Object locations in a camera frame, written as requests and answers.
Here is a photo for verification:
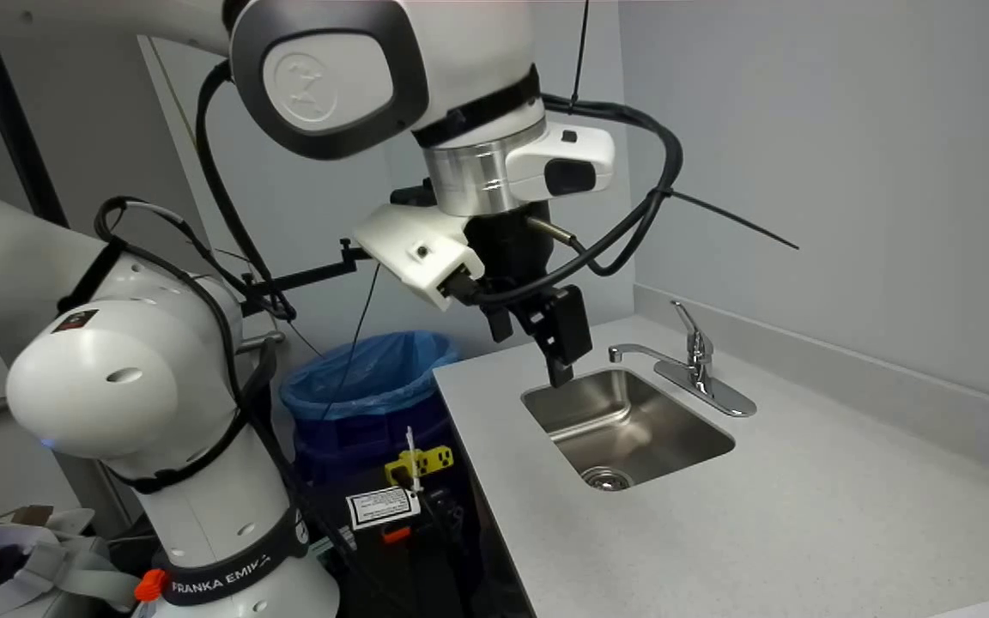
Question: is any white label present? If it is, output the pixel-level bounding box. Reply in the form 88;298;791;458
345;489;426;532

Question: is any trash bin with blue liner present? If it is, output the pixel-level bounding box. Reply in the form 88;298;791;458
278;331;478;552

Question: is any metal sink drain strainer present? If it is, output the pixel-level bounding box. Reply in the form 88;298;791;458
582;459;635;494

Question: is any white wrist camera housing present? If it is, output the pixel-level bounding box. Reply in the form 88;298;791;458
352;203;488;315

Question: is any yellow tag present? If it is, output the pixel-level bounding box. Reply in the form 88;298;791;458
381;444;456;494

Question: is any black case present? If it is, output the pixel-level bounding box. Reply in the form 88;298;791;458
334;517;509;618

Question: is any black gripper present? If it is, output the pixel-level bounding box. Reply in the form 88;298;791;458
465;203;593;390

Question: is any black bar camera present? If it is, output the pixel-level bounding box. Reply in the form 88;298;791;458
389;183;440;212

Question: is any stainless steel sink basin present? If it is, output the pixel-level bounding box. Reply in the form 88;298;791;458
520;364;739;499

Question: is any chrome faucet body with lever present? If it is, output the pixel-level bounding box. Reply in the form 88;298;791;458
648;298;758;421

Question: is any chrome faucet spout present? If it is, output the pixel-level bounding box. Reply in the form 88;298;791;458
604;340;679;374

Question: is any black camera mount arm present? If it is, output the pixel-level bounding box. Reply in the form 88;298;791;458
237;232;375;323

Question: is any orange knob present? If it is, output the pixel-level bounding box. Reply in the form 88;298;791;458
130;567;171;608

